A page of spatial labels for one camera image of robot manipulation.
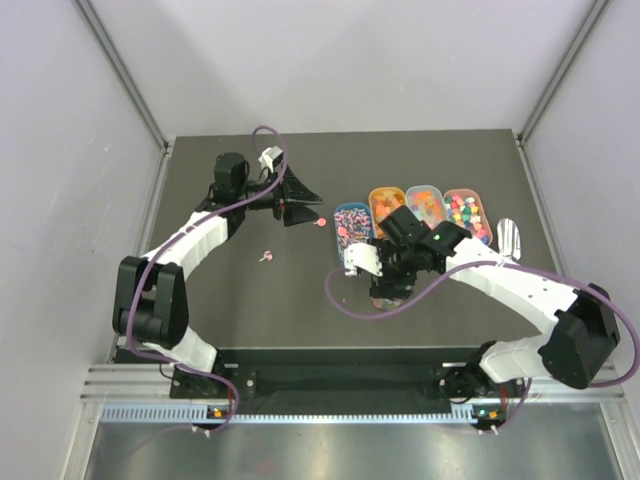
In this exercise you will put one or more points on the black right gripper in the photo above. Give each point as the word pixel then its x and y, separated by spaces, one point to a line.
pixel 385 286

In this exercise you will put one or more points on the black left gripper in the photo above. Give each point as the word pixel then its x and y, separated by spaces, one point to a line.
pixel 280 201

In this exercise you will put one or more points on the silver metal scoop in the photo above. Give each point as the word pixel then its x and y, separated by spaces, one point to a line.
pixel 509 242

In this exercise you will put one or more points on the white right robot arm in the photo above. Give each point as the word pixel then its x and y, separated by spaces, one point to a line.
pixel 577 329

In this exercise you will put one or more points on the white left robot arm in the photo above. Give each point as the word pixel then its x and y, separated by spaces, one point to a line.
pixel 151 304

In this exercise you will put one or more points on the light blue candy tray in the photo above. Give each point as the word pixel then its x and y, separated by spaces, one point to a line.
pixel 427 204

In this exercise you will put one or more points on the orange candy tray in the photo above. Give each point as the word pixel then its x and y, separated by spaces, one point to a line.
pixel 382 202

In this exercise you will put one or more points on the fallen swirl lollipop candy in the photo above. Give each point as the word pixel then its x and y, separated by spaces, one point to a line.
pixel 266 257

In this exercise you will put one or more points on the pink candy tray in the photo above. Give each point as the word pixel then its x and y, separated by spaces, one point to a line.
pixel 465 209

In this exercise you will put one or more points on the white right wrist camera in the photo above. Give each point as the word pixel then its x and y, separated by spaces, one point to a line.
pixel 362 257

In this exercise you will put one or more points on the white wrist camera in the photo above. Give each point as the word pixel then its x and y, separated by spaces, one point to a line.
pixel 270 158
pixel 362 257

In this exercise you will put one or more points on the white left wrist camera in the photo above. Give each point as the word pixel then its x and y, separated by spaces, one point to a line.
pixel 270 158

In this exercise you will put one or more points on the aluminium left frame post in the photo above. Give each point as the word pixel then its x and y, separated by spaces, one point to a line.
pixel 95 25

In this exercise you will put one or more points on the aluminium frame post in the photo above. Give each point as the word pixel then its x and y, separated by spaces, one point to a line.
pixel 578 40
pixel 95 25

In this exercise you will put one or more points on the aluminium front frame rail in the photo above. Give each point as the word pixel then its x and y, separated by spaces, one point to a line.
pixel 299 384

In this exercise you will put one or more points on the aluminium right frame post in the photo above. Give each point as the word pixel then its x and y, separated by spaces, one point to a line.
pixel 578 40

